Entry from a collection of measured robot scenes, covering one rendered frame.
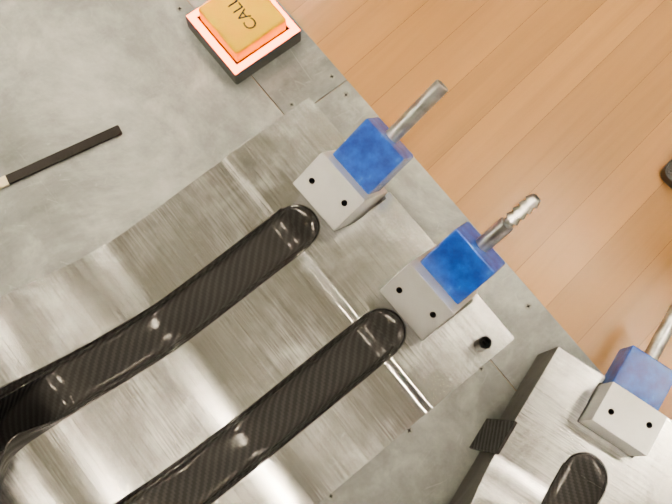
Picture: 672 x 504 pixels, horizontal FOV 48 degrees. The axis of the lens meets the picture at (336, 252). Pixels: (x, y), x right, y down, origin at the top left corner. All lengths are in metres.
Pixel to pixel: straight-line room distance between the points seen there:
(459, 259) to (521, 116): 0.25
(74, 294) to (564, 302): 0.43
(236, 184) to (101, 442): 0.22
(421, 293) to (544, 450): 0.17
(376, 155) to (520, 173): 0.22
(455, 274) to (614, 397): 0.17
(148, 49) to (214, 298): 0.29
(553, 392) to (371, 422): 0.16
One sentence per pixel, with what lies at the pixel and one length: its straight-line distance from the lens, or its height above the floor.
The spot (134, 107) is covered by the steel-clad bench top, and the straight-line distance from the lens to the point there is 0.76.
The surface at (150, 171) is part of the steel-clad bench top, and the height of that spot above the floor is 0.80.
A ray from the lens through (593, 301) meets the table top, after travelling 0.74.
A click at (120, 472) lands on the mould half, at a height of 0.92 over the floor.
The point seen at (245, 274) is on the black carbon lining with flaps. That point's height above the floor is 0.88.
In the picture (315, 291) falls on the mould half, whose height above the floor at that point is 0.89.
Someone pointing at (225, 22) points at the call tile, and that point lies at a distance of 0.75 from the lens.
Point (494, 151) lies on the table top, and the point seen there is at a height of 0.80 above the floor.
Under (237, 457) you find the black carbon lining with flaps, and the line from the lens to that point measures 0.59.
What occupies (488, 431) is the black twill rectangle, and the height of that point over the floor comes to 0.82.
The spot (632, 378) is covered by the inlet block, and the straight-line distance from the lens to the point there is 0.66.
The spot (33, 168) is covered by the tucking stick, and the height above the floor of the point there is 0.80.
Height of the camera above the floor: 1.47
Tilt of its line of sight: 75 degrees down
